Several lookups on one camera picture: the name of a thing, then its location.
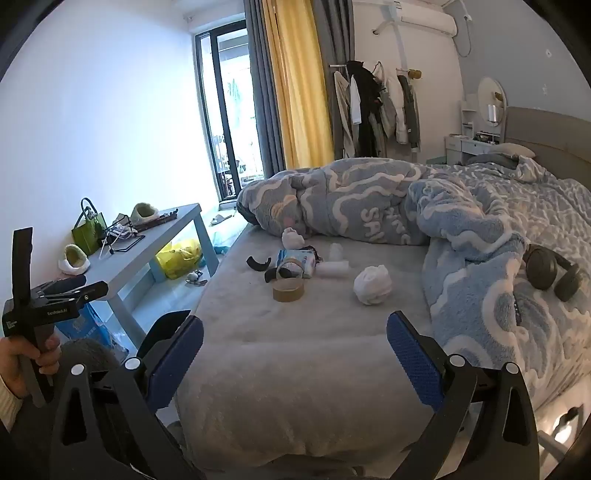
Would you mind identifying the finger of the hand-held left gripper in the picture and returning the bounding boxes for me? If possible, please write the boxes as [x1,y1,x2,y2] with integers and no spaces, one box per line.
[55,282,110,311]
[32,275,88,297]

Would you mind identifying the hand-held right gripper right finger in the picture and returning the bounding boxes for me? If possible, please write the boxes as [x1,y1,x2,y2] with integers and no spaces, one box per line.
[385,310,541,480]

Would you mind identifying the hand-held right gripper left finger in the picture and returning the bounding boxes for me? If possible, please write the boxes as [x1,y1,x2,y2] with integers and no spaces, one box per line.
[48,310,206,480]

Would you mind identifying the brown tape roll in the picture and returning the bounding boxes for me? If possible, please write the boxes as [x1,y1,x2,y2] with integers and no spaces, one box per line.
[272,278,306,304]

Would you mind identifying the tan tape roll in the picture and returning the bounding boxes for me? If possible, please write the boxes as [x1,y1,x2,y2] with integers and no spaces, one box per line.
[274,258,306,280]

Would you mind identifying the person's left hand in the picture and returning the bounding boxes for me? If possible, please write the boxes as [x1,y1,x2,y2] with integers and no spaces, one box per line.
[0,333,62,398]

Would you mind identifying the fuzzy cream slipper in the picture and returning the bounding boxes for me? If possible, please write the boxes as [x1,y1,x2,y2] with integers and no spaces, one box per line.
[130,202,162,226]
[58,244,92,273]

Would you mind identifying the blue printed packaging bag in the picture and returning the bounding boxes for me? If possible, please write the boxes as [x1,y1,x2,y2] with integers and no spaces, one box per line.
[55,302,112,352]

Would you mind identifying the green handbag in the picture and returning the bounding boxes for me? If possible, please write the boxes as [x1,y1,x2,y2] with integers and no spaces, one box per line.
[71,198,108,257]

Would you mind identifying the clear plastic packet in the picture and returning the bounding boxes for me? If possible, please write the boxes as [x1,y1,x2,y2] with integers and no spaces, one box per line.
[106,222,138,241]

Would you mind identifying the grey low table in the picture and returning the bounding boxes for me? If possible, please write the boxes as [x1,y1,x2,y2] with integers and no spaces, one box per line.
[59,203,221,346]

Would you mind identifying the yellow plastic bag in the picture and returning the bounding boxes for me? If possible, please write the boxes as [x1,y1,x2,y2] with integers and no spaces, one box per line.
[156,238,204,280]

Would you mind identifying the dark brown wooden board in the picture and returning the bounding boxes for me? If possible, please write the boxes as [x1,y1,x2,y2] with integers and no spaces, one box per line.
[133,209,179,232]

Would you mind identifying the grey bed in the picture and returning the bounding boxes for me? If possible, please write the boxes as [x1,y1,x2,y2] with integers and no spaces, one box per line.
[174,105,591,468]

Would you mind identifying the white tissue roll piece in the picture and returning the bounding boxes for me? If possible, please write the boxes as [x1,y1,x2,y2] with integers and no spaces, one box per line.
[318,260,352,280]

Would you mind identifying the blue patterned fleece blanket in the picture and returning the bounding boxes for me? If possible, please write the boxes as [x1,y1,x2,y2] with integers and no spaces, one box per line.
[236,156,591,416]

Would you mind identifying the wet wipes packet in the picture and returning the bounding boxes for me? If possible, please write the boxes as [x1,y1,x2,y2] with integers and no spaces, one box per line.
[276,246,325,278]

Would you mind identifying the dark olive headphones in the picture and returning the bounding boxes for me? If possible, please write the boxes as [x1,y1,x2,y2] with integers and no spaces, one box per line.
[523,243,582,302]

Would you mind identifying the dark grey pillow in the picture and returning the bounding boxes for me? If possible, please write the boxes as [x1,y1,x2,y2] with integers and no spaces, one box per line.
[470,153,522,171]

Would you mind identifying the black framed glass door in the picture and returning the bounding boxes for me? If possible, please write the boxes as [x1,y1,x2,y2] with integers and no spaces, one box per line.
[193,25,267,205]

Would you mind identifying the white vanity desk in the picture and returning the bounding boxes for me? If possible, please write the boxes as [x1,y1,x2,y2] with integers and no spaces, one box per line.
[444,133,498,166]

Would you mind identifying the beige pillow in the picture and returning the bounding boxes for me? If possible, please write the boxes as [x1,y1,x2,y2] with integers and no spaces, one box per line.
[495,142,537,161]

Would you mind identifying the grey green jacket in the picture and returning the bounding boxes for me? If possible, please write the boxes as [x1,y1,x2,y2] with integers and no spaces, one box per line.
[397,74,422,151]

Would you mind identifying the white jacket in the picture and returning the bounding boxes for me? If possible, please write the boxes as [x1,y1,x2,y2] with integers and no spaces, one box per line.
[385,75,410,145]

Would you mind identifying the white small shelf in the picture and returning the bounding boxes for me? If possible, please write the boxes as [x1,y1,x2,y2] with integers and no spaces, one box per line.
[459,94,481,137]

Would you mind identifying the clothes rack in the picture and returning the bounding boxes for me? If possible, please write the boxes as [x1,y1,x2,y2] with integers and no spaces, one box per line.
[328,59,424,161]

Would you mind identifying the beige coat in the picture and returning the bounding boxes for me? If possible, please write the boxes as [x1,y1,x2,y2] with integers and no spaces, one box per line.
[333,71,355,160]

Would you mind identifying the grey curtain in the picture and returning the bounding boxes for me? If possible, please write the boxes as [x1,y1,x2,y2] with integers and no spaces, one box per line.
[243,0,288,179]
[311,0,356,160]

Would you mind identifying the black coat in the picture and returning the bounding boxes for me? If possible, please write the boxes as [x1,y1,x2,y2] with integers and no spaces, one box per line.
[346,60,385,158]

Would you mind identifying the round mirror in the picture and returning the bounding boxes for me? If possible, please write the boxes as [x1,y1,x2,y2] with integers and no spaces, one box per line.
[476,76,508,129]

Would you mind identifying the yellow curtain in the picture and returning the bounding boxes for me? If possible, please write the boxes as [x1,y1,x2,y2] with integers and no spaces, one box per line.
[262,0,335,171]

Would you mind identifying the white air conditioner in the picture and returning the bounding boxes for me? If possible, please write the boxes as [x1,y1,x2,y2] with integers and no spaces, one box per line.
[372,0,459,38]

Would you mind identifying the black wire stand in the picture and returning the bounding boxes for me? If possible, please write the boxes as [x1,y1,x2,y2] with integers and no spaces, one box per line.
[103,220,147,254]

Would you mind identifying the white wall pipe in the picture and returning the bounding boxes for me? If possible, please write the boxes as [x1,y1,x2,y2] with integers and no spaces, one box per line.
[392,14,410,73]

